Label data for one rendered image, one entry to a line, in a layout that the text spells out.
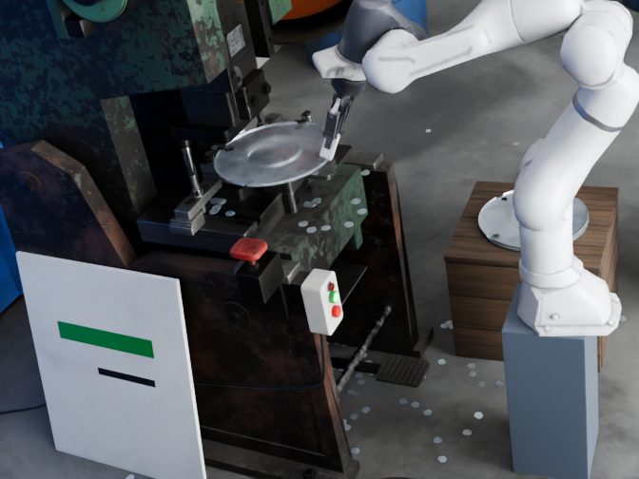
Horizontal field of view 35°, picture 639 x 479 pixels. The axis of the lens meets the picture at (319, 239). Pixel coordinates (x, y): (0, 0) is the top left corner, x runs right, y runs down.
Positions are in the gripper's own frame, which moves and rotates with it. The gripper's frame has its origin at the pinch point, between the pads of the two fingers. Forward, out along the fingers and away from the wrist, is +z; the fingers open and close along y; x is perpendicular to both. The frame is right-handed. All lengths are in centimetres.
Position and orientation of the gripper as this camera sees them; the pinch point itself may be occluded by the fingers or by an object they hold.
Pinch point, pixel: (329, 145)
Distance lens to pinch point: 229.2
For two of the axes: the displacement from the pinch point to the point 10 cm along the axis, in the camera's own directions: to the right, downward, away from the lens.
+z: -2.2, 7.1, 6.7
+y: 4.0, -5.6, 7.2
